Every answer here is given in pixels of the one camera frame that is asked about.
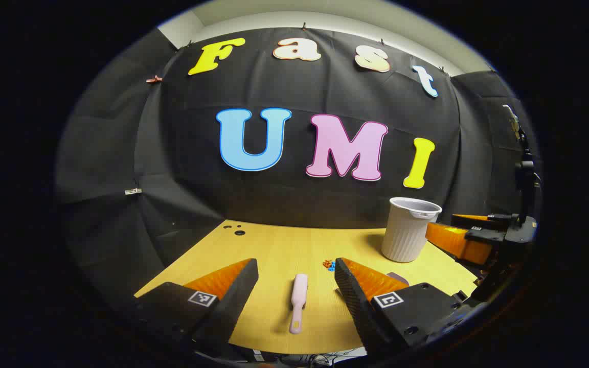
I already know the black stand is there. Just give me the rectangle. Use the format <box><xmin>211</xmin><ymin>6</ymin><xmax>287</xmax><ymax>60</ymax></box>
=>
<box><xmin>503</xmin><ymin>104</ymin><xmax>541</xmax><ymax>225</ymax></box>

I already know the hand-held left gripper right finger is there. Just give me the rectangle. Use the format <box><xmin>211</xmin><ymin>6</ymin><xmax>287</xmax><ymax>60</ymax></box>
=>
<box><xmin>334</xmin><ymin>257</ymin><xmax>474</xmax><ymax>361</ymax></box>

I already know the white ribbed garbage bin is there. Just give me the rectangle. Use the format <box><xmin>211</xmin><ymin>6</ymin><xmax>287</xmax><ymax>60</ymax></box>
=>
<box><xmin>381</xmin><ymin>197</ymin><xmax>443</xmax><ymax>263</ymax></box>

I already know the small pink broom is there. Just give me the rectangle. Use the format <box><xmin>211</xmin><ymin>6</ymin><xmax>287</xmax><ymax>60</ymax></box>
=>
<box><xmin>288</xmin><ymin>273</ymin><xmax>309</xmax><ymax>335</ymax></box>

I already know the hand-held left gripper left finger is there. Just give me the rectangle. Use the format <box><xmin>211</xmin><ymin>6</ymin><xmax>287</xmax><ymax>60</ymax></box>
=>
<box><xmin>132</xmin><ymin>258</ymin><xmax>259</xmax><ymax>358</ymax></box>

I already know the wooden desktop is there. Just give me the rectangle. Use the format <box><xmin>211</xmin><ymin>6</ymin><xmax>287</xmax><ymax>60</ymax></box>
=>
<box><xmin>133</xmin><ymin>220</ymin><xmax>479</xmax><ymax>356</ymax></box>

